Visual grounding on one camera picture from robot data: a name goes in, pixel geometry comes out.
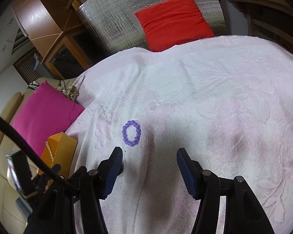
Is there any white pink bedspread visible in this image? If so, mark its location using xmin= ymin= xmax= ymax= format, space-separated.
xmin=67 ymin=36 xmax=293 ymax=233

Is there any orange cardboard box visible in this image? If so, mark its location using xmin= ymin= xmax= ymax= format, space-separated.
xmin=39 ymin=133 xmax=78 ymax=178

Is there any beige hair claw clip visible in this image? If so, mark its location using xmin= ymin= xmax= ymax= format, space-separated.
xmin=45 ymin=141 xmax=54 ymax=162

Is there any purple bead bracelet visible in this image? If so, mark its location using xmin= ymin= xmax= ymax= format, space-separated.
xmin=121 ymin=119 xmax=142 ymax=147

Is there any wooden side table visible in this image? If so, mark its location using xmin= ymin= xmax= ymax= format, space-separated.
xmin=226 ymin=0 xmax=293 ymax=54

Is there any beige leather sofa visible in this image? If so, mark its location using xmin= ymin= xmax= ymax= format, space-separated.
xmin=0 ymin=78 xmax=75 ymax=233

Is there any magenta pillow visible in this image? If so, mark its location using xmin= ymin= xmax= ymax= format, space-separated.
xmin=13 ymin=81 xmax=84 ymax=157

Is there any crumpled beige cloth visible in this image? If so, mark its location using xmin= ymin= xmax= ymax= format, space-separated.
xmin=58 ymin=86 xmax=79 ymax=101

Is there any silver insulation mat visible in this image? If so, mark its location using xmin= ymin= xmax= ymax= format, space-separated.
xmin=77 ymin=0 xmax=227 ymax=56

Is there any wooden pillar cabinet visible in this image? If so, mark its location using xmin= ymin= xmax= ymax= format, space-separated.
xmin=11 ymin=0 xmax=94 ymax=79

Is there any red cushion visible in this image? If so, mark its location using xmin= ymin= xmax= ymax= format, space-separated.
xmin=135 ymin=0 xmax=215 ymax=52

